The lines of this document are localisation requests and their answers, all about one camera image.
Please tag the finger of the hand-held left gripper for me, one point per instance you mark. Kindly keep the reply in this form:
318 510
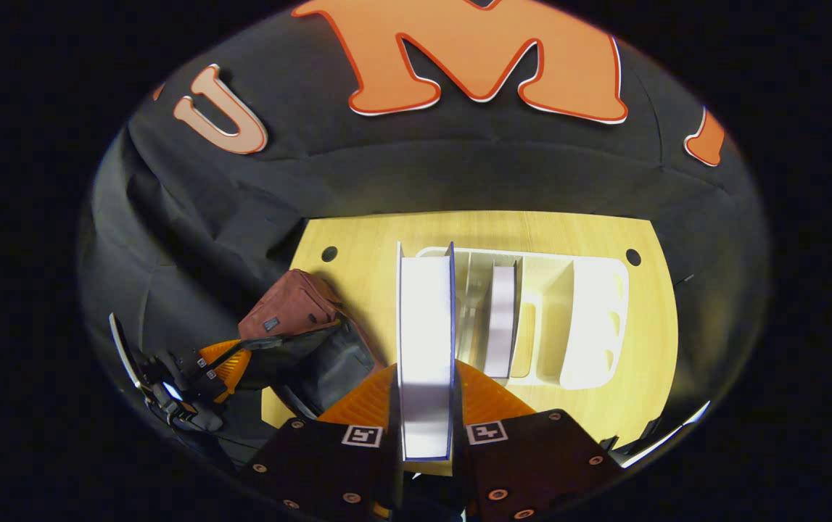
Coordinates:
231 366

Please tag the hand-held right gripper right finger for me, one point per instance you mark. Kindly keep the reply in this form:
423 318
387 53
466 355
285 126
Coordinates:
532 464

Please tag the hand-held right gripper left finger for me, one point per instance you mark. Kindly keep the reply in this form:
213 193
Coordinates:
314 464

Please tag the maroon schoolbag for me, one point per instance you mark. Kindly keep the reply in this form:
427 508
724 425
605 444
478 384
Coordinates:
292 297

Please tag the black portrait cover book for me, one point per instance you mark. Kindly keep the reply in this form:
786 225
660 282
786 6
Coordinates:
501 319

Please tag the white bookshelf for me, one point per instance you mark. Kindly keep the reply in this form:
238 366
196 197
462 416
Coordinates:
597 319

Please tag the blue book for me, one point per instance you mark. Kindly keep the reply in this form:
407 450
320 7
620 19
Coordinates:
426 341

